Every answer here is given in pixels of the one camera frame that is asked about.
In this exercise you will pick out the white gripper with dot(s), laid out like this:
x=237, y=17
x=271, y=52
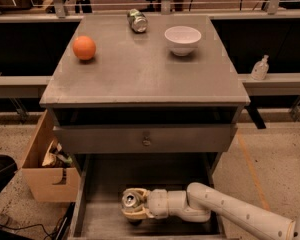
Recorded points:
x=157, y=202

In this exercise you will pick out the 7up soda can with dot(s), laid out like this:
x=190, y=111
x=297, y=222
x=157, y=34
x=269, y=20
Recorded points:
x=133, y=206

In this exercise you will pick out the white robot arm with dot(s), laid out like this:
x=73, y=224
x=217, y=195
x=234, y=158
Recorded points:
x=196, y=203

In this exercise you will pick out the open middle drawer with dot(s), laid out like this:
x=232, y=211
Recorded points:
x=97, y=214

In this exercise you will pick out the closed top drawer with knob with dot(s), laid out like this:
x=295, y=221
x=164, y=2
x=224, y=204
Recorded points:
x=143, y=139

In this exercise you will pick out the grey wooden drawer cabinet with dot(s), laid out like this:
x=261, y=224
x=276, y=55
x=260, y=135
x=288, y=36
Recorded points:
x=135, y=80

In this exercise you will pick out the lying silver green can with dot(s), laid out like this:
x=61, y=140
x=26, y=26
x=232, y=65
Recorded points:
x=137, y=21

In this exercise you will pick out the cardboard box with junk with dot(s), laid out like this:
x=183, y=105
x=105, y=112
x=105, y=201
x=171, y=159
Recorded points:
x=48, y=172

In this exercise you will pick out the orange ball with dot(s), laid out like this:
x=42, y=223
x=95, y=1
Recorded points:
x=84, y=48

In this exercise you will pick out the white ceramic bowl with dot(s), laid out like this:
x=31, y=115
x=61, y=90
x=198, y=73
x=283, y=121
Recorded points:
x=182, y=40

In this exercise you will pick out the clear sanitizer pump bottle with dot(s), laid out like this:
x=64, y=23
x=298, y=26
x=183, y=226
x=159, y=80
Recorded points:
x=260, y=69

